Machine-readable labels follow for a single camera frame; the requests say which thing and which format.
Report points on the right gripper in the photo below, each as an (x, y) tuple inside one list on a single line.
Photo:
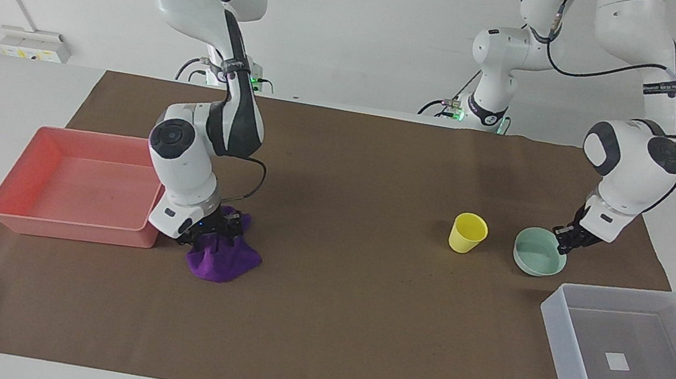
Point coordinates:
[(200, 230)]

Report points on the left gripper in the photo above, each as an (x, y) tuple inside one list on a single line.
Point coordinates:
[(584, 238)]

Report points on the purple cloth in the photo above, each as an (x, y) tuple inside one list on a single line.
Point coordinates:
[(225, 261)]

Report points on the light green bowl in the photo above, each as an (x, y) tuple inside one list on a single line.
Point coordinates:
[(534, 258)]

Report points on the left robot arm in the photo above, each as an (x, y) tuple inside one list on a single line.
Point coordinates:
[(637, 162)]

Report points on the yellow plastic cup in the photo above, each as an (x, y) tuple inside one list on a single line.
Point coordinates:
[(466, 233)]

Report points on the white square label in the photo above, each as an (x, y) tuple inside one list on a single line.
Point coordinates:
[(617, 361)]

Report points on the pink plastic tray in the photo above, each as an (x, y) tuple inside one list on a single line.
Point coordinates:
[(80, 189)]

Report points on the white power strip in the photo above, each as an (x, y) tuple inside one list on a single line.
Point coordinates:
[(35, 45)]

